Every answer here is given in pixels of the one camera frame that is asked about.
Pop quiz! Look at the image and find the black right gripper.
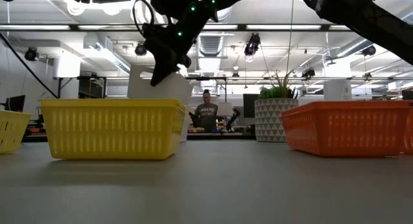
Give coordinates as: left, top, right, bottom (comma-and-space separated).
143, 10, 210, 87

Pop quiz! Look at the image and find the yellow plastic mesh basket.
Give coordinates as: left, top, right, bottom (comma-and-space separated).
0, 110, 34, 155
41, 98, 187, 161

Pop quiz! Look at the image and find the orange plastic mesh basket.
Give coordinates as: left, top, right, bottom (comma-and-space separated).
279, 100, 412, 158
401, 103, 413, 155

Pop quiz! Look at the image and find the black shelf rack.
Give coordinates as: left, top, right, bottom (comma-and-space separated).
57, 76, 108, 99

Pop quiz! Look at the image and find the person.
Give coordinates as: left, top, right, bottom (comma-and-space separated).
193, 89, 221, 134

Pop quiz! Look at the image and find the white lampshade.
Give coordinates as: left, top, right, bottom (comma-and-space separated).
216, 102, 234, 117

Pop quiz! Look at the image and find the black overhead light beam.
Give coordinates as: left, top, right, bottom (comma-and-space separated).
0, 23, 413, 32

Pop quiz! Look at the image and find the green artificial plant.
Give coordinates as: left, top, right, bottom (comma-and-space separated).
259, 70, 300, 101

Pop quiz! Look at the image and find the white patterned plant pot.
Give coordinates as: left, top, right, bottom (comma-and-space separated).
254, 97, 300, 143

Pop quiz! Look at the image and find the grey table mat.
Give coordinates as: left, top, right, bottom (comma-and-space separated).
0, 138, 413, 224

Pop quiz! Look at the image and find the silver ceiling air duct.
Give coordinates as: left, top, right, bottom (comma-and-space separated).
195, 6, 238, 73

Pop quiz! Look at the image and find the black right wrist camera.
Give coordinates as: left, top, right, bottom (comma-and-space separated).
141, 22, 161, 41

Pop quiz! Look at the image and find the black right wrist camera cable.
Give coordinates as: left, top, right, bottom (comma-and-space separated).
131, 0, 156, 37

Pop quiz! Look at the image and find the black aluminium table frame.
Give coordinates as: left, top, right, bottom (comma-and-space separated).
22, 132, 256, 141

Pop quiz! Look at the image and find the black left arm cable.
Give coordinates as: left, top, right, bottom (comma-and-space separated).
0, 32, 59, 99

